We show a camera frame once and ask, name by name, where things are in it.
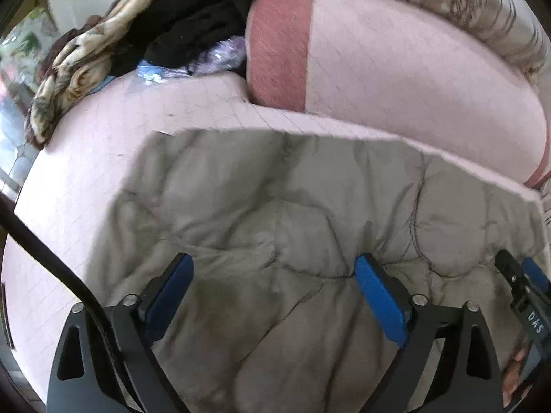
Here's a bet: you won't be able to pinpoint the black smartphone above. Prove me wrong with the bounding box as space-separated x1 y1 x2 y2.
1 283 16 350

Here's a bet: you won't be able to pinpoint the black cable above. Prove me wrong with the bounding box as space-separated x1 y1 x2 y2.
0 193 130 401

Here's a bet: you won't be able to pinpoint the clear plastic bag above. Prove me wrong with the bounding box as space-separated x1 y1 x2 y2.
136 35 249 86

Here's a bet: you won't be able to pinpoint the beige floral blanket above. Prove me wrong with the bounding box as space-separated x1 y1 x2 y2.
28 0 174 148

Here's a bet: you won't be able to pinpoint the black clothes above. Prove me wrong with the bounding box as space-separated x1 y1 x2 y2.
113 0 264 77

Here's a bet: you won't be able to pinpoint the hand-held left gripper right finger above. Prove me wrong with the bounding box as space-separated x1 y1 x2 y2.
354 254 505 413

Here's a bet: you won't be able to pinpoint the olive hooded puffer jacket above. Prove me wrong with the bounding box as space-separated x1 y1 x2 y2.
88 127 551 413

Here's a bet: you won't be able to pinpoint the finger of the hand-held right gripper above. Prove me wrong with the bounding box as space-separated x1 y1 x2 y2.
522 257 551 304
495 250 527 308

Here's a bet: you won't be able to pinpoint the person's right hand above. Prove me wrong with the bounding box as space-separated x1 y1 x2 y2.
502 346 532 409

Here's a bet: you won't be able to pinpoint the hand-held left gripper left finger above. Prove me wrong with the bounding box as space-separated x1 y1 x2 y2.
45 253 194 413

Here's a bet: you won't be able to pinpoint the long pink bolster pillow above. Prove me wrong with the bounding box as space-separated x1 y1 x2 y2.
245 0 551 189

